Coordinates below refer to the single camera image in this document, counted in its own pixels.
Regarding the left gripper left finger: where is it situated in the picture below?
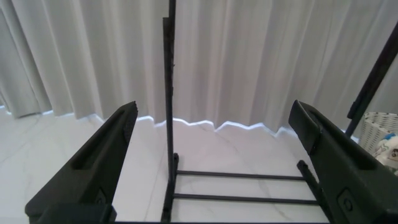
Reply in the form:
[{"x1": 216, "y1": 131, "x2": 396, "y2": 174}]
[{"x1": 24, "y1": 100, "x2": 139, "y2": 224}]

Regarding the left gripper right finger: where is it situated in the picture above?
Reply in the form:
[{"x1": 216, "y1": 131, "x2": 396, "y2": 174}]
[{"x1": 288, "y1": 99, "x2": 398, "y2": 224}]

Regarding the cream printed garment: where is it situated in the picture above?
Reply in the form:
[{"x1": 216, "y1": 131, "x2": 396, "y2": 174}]
[{"x1": 373, "y1": 133, "x2": 398, "y2": 171}]

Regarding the white laundry basket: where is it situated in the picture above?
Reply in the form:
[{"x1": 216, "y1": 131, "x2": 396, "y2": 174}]
[{"x1": 357, "y1": 111, "x2": 398, "y2": 156}]

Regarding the black clothes rack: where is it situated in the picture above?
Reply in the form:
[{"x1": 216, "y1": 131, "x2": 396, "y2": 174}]
[{"x1": 160, "y1": 0, "x2": 398, "y2": 223}]

